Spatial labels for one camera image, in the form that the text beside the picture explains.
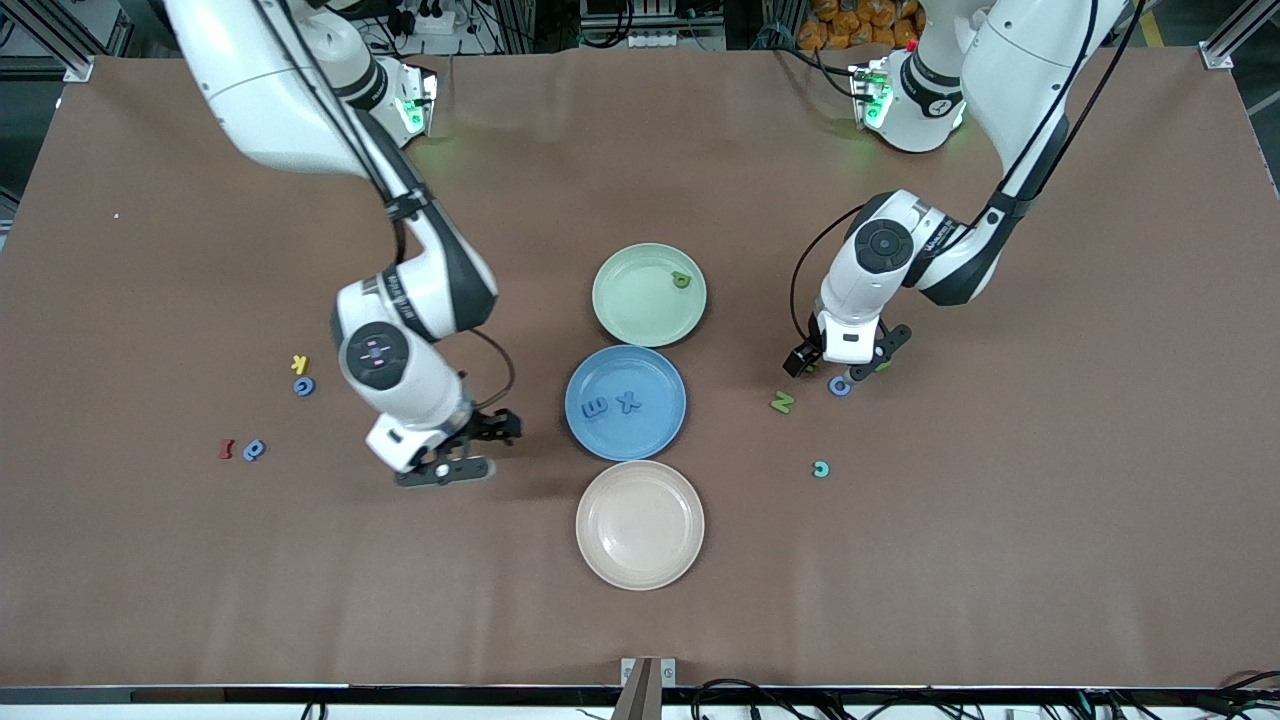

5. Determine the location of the brown camera pole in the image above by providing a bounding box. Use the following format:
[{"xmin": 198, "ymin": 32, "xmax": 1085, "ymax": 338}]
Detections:
[{"xmin": 612, "ymin": 658, "xmax": 663, "ymax": 720}]

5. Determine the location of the dark table edge rail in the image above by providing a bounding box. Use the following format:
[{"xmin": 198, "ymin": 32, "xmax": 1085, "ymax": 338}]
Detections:
[{"xmin": 0, "ymin": 684, "xmax": 1280, "ymax": 707}]

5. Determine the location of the bag of orange fruit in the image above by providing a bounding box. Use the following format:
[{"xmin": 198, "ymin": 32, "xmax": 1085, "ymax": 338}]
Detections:
[{"xmin": 798, "ymin": 0, "xmax": 921, "ymax": 51}]

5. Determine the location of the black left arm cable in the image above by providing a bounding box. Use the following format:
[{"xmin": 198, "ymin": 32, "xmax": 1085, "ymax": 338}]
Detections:
[{"xmin": 789, "ymin": 0, "xmax": 1146, "ymax": 347}]

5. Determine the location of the brown table cover sheet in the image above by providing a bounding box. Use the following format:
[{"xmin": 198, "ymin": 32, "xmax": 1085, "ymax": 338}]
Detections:
[{"xmin": 0, "ymin": 48, "xmax": 1280, "ymax": 691}]

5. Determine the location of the aluminium frame profile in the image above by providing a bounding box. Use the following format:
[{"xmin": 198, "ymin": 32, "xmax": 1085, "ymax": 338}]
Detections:
[
  {"xmin": 0, "ymin": 0, "xmax": 97, "ymax": 83},
  {"xmin": 1198, "ymin": 0, "xmax": 1280, "ymax": 71}
]

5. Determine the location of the green plate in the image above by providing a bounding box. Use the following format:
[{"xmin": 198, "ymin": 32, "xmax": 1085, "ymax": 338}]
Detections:
[{"xmin": 591, "ymin": 243, "xmax": 708, "ymax": 349}]

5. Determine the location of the blue plate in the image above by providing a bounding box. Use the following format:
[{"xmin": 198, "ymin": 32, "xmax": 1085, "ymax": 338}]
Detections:
[{"xmin": 564, "ymin": 345, "xmax": 689, "ymax": 462}]

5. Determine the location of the beige plate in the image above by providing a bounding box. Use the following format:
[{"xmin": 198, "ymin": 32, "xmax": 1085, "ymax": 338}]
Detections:
[{"xmin": 575, "ymin": 460, "xmax": 706, "ymax": 592}]

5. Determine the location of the black floor cable bundle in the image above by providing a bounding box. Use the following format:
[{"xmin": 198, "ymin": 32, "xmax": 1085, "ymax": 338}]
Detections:
[{"xmin": 690, "ymin": 672, "xmax": 1280, "ymax": 720}]

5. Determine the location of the white power strip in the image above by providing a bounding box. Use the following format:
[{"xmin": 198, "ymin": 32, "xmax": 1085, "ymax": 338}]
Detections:
[
  {"xmin": 628, "ymin": 30, "xmax": 726, "ymax": 51},
  {"xmin": 410, "ymin": 0, "xmax": 461, "ymax": 37}
]

